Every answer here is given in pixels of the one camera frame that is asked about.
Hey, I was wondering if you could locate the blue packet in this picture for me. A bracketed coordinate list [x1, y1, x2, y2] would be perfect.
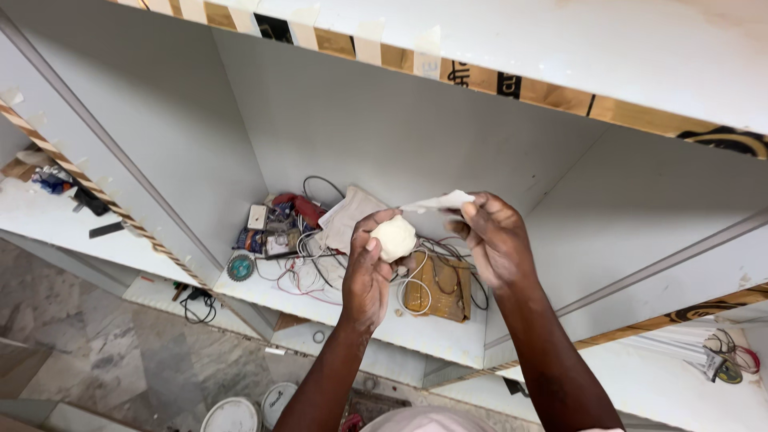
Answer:
[234, 227, 265, 254]

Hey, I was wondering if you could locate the black cable loop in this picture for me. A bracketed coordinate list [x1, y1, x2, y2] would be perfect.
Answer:
[302, 175, 346, 202]

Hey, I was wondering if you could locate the bundle of white tubes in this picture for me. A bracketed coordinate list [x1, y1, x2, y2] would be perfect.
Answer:
[624, 324, 724, 376]

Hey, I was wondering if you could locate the black flat blade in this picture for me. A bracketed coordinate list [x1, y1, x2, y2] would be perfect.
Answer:
[89, 221, 126, 240]

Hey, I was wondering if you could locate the person's left hand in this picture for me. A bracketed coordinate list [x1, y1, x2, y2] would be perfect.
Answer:
[340, 208, 418, 336]

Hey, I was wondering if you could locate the white cabinet with taped edges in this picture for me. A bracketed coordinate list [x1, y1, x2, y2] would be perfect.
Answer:
[0, 0, 768, 432]

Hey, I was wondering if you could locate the bundle of red black wires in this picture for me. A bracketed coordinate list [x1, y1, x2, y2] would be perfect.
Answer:
[703, 328, 762, 376]

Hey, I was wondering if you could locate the teal round cutting disc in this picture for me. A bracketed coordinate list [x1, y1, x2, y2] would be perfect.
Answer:
[226, 252, 256, 283]

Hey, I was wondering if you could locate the black cable with plug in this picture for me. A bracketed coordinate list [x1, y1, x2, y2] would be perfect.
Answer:
[179, 287, 217, 325]

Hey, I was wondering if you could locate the white putty lump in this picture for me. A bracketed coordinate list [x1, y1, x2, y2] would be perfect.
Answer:
[370, 215, 418, 264]

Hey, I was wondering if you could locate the person's right hand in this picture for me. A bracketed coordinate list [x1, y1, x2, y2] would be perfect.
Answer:
[444, 191, 539, 295]

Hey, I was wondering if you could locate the brown cardboard piece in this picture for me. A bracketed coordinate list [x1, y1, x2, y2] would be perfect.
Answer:
[0, 143, 43, 183]

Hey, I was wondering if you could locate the large white paint bucket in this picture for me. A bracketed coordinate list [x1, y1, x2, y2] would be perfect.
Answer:
[200, 396, 263, 432]

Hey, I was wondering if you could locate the white cloth bag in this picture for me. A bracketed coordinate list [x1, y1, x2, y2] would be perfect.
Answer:
[316, 185, 390, 255]

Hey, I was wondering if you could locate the green yellow round disc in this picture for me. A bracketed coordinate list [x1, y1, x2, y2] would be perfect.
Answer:
[715, 362, 744, 385]

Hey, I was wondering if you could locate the tangle of red white wires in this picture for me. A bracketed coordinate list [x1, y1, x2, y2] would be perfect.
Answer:
[255, 231, 346, 307]

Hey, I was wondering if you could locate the black hand tool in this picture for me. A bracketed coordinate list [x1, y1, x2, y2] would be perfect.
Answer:
[71, 187, 112, 217]

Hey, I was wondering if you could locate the red power tool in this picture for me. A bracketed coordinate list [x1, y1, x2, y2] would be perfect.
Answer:
[271, 192, 328, 229]

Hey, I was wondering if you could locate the white paper scrap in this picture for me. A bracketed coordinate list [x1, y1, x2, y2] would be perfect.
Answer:
[399, 190, 476, 214]

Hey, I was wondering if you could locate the white coiled cable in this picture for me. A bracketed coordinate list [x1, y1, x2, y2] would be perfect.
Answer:
[395, 247, 433, 316]

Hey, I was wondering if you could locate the yellow brown flat packet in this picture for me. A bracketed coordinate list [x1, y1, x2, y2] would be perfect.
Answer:
[403, 252, 473, 324]

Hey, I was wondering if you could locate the small white paint bucket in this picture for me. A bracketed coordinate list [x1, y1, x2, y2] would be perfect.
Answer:
[260, 382, 299, 430]

